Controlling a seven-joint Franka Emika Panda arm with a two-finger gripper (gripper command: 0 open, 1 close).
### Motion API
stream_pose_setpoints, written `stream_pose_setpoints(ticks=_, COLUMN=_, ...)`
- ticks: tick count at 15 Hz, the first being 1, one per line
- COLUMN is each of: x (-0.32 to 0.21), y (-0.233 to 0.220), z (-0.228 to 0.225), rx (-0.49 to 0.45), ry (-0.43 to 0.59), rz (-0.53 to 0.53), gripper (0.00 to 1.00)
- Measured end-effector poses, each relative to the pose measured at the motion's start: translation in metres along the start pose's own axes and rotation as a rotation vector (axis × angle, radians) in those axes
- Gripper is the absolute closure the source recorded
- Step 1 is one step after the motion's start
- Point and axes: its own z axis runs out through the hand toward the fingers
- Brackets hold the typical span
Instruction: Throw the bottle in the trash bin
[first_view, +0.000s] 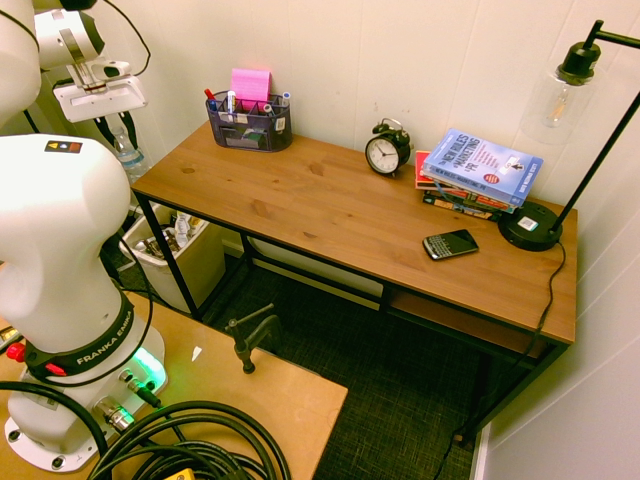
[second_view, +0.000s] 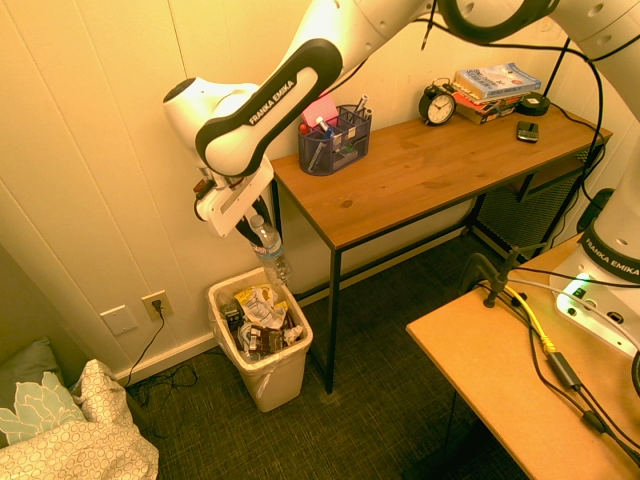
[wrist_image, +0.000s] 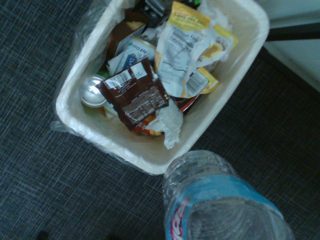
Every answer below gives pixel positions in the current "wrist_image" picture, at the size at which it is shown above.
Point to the clear plastic water bottle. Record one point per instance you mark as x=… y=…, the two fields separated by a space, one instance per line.
x=225 y=200

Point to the cream plastic trash bin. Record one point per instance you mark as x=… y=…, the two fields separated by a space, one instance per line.
x=82 y=100

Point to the white trash bin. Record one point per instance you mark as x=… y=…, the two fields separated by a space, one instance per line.
x=75 y=57

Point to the black plastic trash piece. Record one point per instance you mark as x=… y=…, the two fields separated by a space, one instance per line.
x=153 y=11

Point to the crumpled white tissue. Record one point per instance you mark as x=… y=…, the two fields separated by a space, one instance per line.
x=170 y=122

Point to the orange red snack wrapper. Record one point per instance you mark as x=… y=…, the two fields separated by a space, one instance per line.
x=143 y=127

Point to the brown snack wrapper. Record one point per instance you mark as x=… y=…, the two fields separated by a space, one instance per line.
x=135 y=97

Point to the yellow white snack wrapper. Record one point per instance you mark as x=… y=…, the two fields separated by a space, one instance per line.
x=180 y=55

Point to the blue white paper package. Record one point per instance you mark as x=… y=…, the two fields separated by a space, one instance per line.
x=137 y=51

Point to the silver aluminium can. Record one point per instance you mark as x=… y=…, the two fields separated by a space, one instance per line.
x=91 y=92

